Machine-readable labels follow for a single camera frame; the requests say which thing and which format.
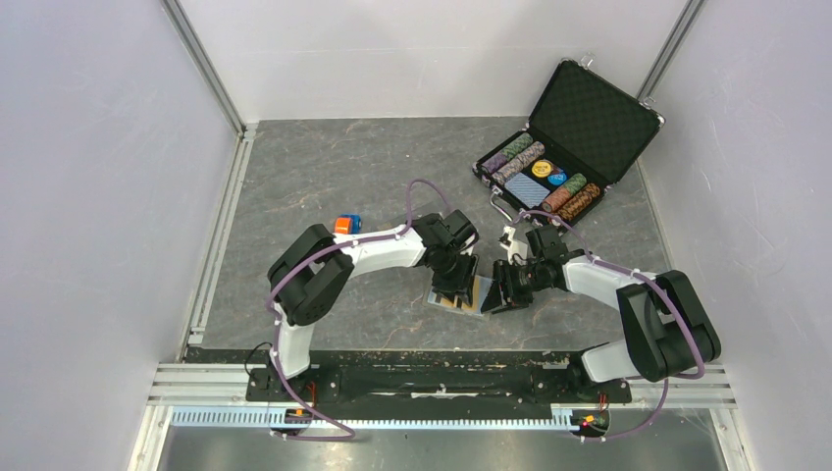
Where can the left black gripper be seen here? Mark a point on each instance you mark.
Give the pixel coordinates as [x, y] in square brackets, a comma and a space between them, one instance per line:
[460, 286]

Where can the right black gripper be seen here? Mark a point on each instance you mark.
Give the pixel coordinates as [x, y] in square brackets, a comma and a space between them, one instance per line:
[516, 300]

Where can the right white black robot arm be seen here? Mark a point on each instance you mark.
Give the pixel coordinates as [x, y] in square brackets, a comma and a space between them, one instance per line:
[667, 332]

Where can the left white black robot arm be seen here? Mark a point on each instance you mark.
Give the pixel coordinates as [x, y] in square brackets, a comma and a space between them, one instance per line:
[308, 278]

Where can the blue playing card deck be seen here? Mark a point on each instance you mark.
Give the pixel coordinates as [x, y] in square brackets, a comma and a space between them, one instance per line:
[526, 190]

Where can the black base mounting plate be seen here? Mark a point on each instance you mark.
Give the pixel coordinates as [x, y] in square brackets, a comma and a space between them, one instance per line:
[434, 385]

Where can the orange blue small object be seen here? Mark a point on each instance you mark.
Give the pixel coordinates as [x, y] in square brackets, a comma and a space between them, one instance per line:
[347, 224]

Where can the blue dealer chip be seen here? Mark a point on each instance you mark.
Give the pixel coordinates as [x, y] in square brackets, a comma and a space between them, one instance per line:
[557, 178]

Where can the purple poker chip row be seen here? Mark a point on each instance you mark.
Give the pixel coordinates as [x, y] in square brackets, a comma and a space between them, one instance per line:
[500, 169]

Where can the yellow dealer chip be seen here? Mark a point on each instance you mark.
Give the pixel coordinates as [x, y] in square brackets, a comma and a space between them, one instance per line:
[542, 168]

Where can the green poker chip row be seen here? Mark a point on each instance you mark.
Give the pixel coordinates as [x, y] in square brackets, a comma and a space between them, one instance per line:
[516, 146]

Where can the black poker chip case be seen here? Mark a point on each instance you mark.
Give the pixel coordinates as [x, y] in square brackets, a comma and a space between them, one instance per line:
[588, 126]

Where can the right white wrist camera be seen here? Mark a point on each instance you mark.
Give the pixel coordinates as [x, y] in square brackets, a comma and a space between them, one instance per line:
[516, 249]

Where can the aluminium frame rail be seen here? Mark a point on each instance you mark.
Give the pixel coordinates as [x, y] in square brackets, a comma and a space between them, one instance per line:
[192, 128]

